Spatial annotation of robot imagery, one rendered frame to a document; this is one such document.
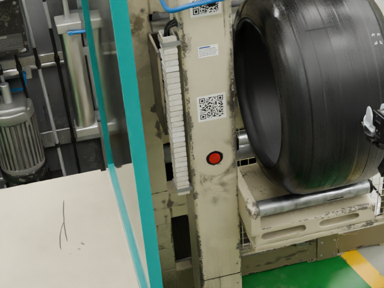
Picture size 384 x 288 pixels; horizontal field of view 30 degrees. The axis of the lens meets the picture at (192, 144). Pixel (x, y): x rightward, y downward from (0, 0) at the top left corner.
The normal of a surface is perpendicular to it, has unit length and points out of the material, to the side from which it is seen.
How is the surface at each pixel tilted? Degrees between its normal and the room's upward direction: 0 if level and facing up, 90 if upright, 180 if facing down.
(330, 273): 0
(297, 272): 0
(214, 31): 90
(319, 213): 0
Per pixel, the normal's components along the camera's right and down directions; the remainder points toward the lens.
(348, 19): 0.06, -0.46
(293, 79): -0.54, 0.08
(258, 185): -0.07, -0.83
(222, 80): 0.25, 0.53
